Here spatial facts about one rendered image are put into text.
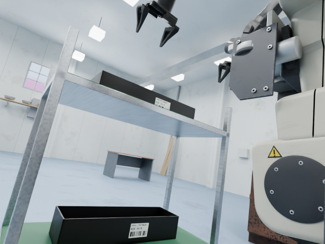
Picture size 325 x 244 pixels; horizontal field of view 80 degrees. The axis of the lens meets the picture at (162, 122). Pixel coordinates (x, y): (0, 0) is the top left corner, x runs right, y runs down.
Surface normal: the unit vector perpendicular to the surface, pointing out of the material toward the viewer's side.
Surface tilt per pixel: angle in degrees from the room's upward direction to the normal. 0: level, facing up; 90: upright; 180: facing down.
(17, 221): 90
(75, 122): 90
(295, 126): 90
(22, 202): 90
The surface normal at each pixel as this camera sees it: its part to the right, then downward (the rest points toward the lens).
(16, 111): 0.61, -0.05
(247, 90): -0.77, -0.26
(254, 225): -0.47, -0.25
